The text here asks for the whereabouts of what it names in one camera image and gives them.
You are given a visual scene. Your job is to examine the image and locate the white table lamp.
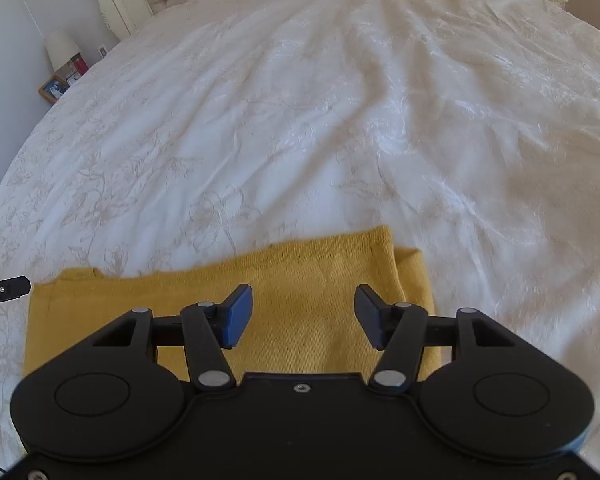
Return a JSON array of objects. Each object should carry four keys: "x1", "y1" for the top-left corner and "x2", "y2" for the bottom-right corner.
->
[{"x1": 45, "y1": 28, "x2": 82, "y2": 73}]

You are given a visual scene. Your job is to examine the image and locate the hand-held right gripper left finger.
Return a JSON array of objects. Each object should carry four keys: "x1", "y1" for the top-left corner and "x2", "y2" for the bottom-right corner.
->
[{"x1": 55, "y1": 283, "x2": 254, "y2": 391}]

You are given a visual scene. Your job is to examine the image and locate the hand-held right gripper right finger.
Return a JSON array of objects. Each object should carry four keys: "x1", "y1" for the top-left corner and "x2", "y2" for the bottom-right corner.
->
[{"x1": 354, "y1": 283, "x2": 546, "y2": 393}]

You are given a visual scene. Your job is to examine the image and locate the wooden photo frame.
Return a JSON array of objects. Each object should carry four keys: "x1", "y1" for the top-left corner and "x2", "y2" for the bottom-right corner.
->
[{"x1": 38, "y1": 75, "x2": 70, "y2": 104}]

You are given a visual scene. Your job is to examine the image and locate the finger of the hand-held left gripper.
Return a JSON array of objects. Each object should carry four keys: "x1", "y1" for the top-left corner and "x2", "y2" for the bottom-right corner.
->
[{"x1": 0, "y1": 276, "x2": 32, "y2": 308}]

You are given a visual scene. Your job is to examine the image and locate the yellow knit sweater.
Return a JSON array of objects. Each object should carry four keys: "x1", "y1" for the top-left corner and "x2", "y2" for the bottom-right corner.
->
[{"x1": 22, "y1": 225, "x2": 442, "y2": 383}]

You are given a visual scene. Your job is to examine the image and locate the bed with white bedspread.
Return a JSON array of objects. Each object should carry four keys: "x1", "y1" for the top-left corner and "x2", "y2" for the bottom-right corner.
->
[{"x1": 0, "y1": 0, "x2": 600, "y2": 471}]

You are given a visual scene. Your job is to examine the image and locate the red box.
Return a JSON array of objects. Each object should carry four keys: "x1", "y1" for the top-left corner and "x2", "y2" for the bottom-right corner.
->
[{"x1": 65, "y1": 55, "x2": 90, "y2": 86}]

